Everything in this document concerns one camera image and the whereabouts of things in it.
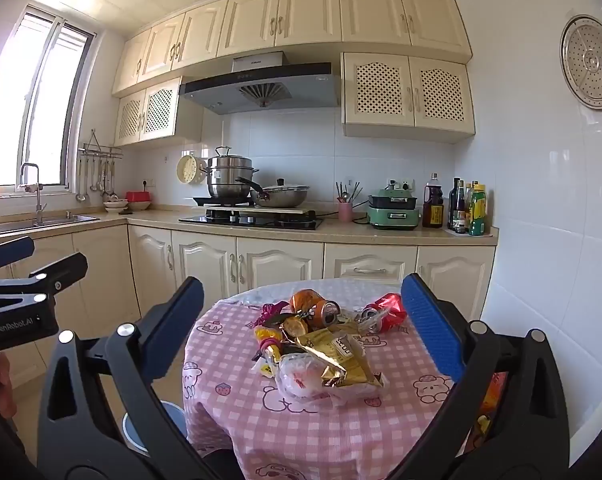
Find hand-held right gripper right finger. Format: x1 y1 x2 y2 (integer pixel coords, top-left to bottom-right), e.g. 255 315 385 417
400 273 574 480

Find orange snack packet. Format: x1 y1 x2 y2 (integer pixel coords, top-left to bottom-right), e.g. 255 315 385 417
473 372 509 453

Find cream base cabinets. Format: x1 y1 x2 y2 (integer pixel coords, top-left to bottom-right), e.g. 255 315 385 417
0 202 499 396

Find steel wok with lid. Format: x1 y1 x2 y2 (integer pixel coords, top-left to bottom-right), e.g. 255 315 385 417
236 176 312 209

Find small cream lattice door cabinet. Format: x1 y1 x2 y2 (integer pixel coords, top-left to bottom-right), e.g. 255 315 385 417
113 76 204 148

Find large dark sauce bottle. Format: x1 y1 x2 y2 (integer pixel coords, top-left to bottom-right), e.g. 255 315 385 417
422 172 446 229

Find green electric cooker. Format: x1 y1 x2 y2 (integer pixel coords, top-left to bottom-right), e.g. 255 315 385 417
366 187 422 231

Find steel wall utensil rack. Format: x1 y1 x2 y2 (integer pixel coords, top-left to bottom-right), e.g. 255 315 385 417
78 130 124 161

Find dark glass bottle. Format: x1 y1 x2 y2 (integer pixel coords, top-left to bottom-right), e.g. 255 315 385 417
453 180 470 235
448 177 462 231

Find row of hanging steel utensils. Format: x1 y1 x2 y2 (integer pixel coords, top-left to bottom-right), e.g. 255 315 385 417
76 156 120 203

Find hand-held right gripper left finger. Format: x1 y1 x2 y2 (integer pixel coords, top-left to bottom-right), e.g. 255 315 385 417
37 276 205 480

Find steel kitchen faucet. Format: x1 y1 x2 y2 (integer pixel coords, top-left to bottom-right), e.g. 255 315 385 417
18 162 49 226

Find steel steamer tray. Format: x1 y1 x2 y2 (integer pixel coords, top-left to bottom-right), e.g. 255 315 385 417
560 14 602 111

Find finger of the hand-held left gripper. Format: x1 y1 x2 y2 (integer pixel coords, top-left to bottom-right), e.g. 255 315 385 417
0 251 89 314
0 235 36 279

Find person's left hand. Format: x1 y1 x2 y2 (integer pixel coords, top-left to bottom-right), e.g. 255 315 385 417
0 351 16 413

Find steel kitchen sink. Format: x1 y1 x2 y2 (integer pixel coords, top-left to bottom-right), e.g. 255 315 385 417
0 214 102 236

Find sliding window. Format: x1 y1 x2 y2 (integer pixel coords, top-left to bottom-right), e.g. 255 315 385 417
0 5 98 196

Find magenta foil wrapper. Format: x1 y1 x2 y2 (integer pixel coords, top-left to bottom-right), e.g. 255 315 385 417
248 301 292 328

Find black glass gas stove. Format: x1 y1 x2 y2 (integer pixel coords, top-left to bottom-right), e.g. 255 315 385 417
178 211 326 231

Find clear plastic bag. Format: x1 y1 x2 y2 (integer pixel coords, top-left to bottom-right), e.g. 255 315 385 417
276 352 352 408

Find grey range hood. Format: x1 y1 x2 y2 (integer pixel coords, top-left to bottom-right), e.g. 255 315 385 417
178 51 342 116

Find yellow red candy wrapper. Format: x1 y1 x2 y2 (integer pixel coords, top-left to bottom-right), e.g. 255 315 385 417
253 327 284 376

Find gold snack bag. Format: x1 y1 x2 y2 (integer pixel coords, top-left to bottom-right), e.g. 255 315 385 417
293 327 386 390

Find green plastic bottle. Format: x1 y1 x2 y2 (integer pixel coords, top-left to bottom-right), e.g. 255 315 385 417
468 183 488 237

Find pink checked tablecloth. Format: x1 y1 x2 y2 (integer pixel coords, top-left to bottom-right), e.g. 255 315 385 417
182 280 486 480

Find cream perforated plate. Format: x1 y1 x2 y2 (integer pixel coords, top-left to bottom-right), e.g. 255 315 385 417
177 154 202 184

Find cream upper wall cabinets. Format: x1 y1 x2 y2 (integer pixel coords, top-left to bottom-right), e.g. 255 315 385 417
112 0 474 96

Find blue trash bin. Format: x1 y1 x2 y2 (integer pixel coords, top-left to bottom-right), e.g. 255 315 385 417
122 400 188 453

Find wide cream lattice door cabinet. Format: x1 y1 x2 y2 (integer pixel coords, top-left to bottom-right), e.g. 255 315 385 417
341 51 476 145

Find bundle of chopsticks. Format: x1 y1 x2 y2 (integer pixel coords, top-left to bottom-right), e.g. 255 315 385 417
335 180 364 204

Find crushed orange can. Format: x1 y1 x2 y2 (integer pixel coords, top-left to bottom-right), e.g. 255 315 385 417
290 289 342 330

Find steel steamer pot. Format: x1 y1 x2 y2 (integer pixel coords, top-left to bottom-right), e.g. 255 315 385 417
206 146 260 200

